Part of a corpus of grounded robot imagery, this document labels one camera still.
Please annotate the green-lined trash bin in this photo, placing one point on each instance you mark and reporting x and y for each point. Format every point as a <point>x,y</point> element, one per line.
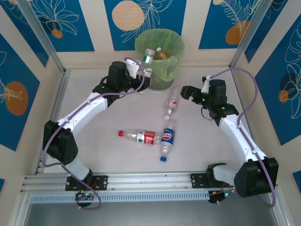
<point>175,44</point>

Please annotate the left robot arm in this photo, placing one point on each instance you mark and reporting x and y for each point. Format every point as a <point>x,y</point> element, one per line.
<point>80,113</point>

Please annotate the brown label tea bottle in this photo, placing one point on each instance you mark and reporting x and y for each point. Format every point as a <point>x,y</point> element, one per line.
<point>162,55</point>

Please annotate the grey mesh waste bin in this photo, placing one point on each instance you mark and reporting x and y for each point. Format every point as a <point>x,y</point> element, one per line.
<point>162,83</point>

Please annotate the small clear bottle white cap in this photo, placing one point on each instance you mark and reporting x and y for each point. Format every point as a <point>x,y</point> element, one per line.
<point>171,103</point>

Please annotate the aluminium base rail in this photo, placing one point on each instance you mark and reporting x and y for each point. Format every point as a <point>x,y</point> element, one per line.
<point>145,180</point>

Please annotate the small controller board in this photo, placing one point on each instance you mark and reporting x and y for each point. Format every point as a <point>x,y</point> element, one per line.
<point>84,195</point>
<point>221,196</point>

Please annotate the red label bottle red cap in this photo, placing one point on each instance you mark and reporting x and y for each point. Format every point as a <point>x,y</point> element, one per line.
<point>145,137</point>

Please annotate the green label clear bottle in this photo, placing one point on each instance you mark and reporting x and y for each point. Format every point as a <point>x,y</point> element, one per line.
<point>148,58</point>

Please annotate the blue label bottle blue cap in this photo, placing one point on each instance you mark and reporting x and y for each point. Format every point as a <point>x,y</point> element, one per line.
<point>167,139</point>

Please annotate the aluminium frame post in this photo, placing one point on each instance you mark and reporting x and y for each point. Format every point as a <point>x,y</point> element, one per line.
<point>254,35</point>
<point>40,35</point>

